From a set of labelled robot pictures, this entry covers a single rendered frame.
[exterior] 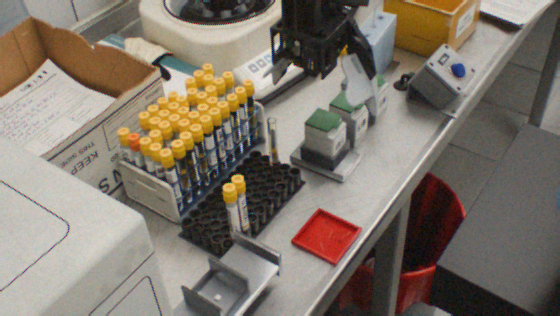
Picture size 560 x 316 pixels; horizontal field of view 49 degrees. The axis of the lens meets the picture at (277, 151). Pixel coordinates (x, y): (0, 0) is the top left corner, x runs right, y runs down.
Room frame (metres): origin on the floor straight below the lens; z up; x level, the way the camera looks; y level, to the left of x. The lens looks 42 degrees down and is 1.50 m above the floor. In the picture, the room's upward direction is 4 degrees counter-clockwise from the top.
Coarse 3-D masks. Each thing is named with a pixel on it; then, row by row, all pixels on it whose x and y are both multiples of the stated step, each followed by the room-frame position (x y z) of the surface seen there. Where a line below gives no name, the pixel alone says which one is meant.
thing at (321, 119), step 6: (318, 108) 0.69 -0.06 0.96; (312, 114) 0.67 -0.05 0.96; (318, 114) 0.67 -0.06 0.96; (324, 114) 0.67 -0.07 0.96; (330, 114) 0.67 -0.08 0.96; (336, 114) 0.67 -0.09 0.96; (306, 120) 0.66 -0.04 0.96; (312, 120) 0.66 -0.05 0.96; (318, 120) 0.66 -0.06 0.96; (324, 120) 0.66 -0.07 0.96; (330, 120) 0.66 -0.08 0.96; (336, 120) 0.66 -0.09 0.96; (312, 126) 0.65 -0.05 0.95; (318, 126) 0.65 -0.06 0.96; (324, 126) 0.64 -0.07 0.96; (330, 126) 0.64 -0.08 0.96; (336, 126) 0.64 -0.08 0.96
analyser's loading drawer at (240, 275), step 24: (240, 240) 0.48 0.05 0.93; (216, 264) 0.43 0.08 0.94; (240, 264) 0.45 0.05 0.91; (264, 264) 0.45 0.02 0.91; (192, 288) 0.41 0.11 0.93; (216, 288) 0.42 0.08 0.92; (240, 288) 0.41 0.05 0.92; (192, 312) 0.39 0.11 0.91; (216, 312) 0.37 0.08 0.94; (240, 312) 0.38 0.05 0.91
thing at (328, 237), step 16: (320, 208) 0.56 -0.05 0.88; (304, 224) 0.53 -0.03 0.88; (320, 224) 0.54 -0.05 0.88; (336, 224) 0.53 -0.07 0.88; (352, 224) 0.53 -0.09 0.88; (304, 240) 0.51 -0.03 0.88; (320, 240) 0.51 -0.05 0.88; (336, 240) 0.51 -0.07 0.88; (352, 240) 0.50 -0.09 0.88; (320, 256) 0.48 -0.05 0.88; (336, 256) 0.48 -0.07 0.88
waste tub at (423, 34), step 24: (384, 0) 0.97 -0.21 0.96; (408, 0) 0.94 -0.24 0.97; (432, 0) 1.04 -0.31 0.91; (456, 0) 1.01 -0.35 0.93; (480, 0) 0.98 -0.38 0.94; (408, 24) 0.94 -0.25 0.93; (432, 24) 0.91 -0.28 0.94; (456, 24) 0.91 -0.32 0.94; (408, 48) 0.93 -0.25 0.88; (432, 48) 0.90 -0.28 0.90; (456, 48) 0.92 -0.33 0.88
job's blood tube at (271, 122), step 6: (270, 120) 0.64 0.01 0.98; (270, 126) 0.63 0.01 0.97; (276, 126) 0.64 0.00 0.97; (270, 132) 0.63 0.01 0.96; (276, 132) 0.63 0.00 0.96; (270, 138) 0.63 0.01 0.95; (276, 138) 0.63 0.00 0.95; (270, 144) 0.63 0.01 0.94; (276, 144) 0.63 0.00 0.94; (270, 150) 0.63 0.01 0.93; (276, 150) 0.63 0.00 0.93; (270, 156) 0.63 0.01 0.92; (276, 156) 0.63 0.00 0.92; (270, 162) 0.63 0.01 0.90; (276, 162) 0.63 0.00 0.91
